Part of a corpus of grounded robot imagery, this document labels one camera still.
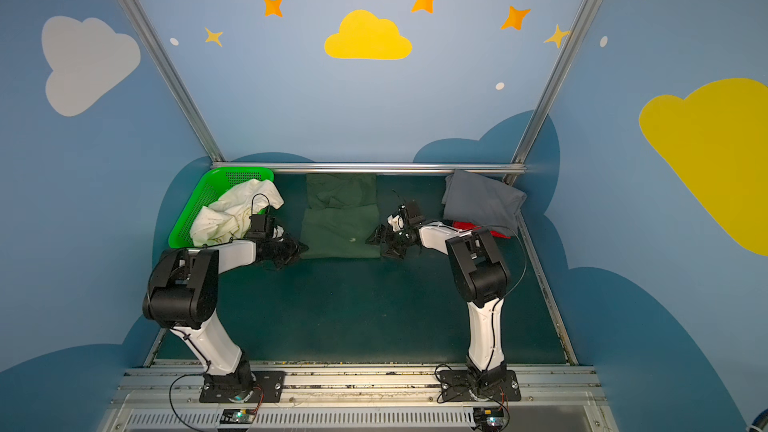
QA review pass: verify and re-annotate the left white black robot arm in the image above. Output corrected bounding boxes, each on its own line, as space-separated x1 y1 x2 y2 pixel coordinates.
142 215 308 390

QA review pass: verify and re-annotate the folded red t-shirt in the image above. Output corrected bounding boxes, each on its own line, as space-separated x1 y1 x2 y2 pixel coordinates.
451 221 511 239

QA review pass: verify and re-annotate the right small circuit board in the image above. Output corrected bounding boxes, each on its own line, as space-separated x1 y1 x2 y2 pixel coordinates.
472 407 507 432

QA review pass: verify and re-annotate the diagonal aluminium post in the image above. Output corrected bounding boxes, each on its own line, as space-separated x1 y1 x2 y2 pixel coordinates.
511 0 603 167
117 0 227 163

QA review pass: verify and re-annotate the folded grey t-shirt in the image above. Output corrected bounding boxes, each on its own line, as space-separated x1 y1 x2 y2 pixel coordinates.
442 170 527 236

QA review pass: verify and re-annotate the horizontal aluminium back rail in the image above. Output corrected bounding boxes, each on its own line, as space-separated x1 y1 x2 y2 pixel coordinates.
211 162 526 176

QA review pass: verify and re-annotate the aluminium front mounting rail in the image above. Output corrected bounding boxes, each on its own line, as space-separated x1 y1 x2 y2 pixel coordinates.
98 360 618 431

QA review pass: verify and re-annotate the left small circuit board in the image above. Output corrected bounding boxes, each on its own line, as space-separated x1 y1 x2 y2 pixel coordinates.
219 409 257 426

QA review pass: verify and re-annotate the green plastic basket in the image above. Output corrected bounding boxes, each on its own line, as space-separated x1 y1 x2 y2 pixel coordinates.
168 167 274 248

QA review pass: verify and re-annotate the dark green t-shirt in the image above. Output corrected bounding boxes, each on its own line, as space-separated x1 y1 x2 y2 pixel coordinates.
300 173 380 259

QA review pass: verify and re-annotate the cream white t-shirt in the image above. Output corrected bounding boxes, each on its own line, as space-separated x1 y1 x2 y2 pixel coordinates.
189 179 284 247

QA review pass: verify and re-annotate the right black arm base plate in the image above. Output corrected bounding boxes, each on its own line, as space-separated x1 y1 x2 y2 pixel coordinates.
434 368 522 404

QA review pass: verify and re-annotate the right diagonal aluminium post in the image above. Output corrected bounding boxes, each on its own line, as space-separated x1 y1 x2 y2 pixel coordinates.
511 0 603 167

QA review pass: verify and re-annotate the left diagonal aluminium post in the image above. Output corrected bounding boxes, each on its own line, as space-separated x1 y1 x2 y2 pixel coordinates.
117 0 227 163

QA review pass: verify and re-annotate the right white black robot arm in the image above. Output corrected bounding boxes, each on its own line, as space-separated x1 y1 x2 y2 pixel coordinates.
366 201 511 390

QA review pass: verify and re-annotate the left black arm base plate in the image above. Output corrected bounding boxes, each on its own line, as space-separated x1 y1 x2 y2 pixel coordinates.
199 371 285 404

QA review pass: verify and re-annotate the small circuit board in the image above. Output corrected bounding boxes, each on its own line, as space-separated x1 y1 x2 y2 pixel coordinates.
472 407 507 432
219 409 257 426

